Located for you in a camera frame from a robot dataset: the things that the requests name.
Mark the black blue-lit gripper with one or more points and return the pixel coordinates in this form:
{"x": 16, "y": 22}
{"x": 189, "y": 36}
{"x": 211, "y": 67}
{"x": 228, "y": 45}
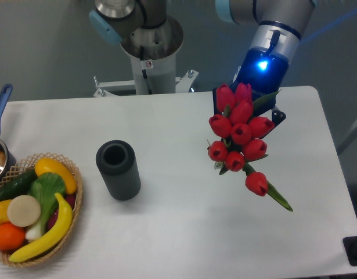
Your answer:
{"x": 264, "y": 74}

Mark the red tulip bouquet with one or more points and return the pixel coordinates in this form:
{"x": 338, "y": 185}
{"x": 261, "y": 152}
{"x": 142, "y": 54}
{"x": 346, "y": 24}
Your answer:
{"x": 241, "y": 131}

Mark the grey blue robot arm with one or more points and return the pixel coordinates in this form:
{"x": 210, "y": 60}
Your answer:
{"x": 281, "y": 24}

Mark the dark grey ribbed vase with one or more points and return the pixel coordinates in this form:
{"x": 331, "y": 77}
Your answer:
{"x": 116, "y": 161}

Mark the black device at edge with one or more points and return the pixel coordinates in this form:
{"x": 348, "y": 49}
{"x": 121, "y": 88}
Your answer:
{"x": 350, "y": 245}

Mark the purple red vegetable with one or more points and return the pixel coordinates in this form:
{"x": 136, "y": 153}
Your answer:
{"x": 71, "y": 199}

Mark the green bok choy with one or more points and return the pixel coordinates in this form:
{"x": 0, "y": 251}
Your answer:
{"x": 43, "y": 189}

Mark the woven wicker basket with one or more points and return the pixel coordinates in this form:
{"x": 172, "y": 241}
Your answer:
{"x": 28, "y": 164}

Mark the yellow banana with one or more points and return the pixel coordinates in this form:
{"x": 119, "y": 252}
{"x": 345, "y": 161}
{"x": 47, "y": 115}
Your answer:
{"x": 50, "y": 238}

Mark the dark green cucumber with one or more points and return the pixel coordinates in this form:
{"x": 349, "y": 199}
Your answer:
{"x": 17, "y": 186}

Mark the beige round radish slice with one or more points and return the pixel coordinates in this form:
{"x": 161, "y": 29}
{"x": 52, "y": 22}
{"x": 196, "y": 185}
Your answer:
{"x": 23, "y": 211}

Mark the yellow bell pepper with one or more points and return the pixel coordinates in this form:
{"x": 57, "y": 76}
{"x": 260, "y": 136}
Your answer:
{"x": 3, "y": 211}

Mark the orange fruit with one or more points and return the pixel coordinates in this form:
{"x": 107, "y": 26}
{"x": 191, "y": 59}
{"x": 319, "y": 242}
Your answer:
{"x": 11, "y": 237}

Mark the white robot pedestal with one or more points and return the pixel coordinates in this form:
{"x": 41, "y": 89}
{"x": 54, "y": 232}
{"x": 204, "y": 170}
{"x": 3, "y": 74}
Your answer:
{"x": 152, "y": 53}

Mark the white frame at right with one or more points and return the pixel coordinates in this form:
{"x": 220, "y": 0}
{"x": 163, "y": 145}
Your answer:
{"x": 349, "y": 136}

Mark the blue handled saucepan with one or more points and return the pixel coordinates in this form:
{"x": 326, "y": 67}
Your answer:
{"x": 7, "y": 160}

